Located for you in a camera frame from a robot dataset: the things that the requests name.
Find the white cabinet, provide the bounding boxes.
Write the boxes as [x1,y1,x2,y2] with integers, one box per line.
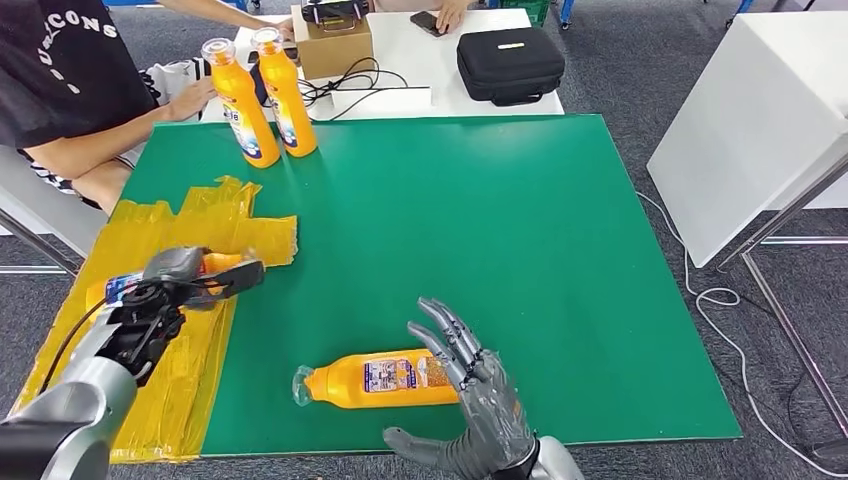
[645,11,848,270]

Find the metal stand frame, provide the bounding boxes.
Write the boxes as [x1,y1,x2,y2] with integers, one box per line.
[715,153,848,444]

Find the yellow taped cardboard sheet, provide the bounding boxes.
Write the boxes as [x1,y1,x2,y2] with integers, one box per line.
[7,175,300,465]

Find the person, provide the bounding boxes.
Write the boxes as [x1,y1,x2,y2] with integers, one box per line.
[0,0,220,215]
[157,0,297,42]
[372,0,483,36]

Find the metal bench leg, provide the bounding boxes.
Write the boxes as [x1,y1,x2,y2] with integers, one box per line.
[0,207,82,278]

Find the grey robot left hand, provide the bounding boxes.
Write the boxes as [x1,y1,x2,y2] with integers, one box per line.
[141,245,210,287]

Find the green plastic crate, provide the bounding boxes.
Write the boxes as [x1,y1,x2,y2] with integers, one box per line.
[498,0,553,29]

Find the orange detergent bottle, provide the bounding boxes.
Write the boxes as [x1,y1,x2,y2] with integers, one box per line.
[249,26,319,160]
[84,249,261,324]
[199,37,282,170]
[291,347,463,411]

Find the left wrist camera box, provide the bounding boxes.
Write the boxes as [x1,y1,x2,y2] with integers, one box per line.
[180,258,267,313]

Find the black smartphone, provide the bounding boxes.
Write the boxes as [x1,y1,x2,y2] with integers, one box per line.
[408,9,447,39]

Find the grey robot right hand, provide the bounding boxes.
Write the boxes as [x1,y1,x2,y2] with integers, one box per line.
[382,296,539,480]

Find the white desk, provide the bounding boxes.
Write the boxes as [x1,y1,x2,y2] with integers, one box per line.
[198,6,566,123]

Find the black controller device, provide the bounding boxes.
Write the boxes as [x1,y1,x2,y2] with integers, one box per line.
[300,0,372,29]

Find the white floor cable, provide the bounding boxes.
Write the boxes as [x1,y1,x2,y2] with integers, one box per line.
[635,190,848,480]

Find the white bench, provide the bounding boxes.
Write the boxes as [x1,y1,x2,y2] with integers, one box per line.
[0,145,109,261]

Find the white flat box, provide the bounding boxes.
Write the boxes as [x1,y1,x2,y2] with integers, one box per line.
[328,86,434,120]

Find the cardboard box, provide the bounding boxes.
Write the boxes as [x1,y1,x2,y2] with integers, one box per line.
[290,3,375,81]

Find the black carrying case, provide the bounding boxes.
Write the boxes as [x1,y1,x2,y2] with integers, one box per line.
[455,26,568,108]

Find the black cables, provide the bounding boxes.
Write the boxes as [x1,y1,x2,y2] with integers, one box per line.
[298,56,411,123]

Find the dark flat tablet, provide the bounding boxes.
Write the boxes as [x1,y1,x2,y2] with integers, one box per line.
[246,42,301,63]

